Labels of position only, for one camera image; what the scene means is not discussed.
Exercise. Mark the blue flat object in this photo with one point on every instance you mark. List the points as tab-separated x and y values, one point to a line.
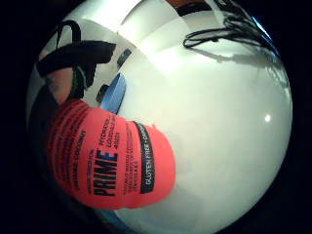
114	94

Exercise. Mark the red drink bottle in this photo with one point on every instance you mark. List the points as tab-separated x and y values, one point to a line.
107	156

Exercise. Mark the brown and black object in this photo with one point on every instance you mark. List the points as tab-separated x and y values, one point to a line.
190	6

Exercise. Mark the small dark block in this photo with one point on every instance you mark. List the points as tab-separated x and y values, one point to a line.
124	57
102	93

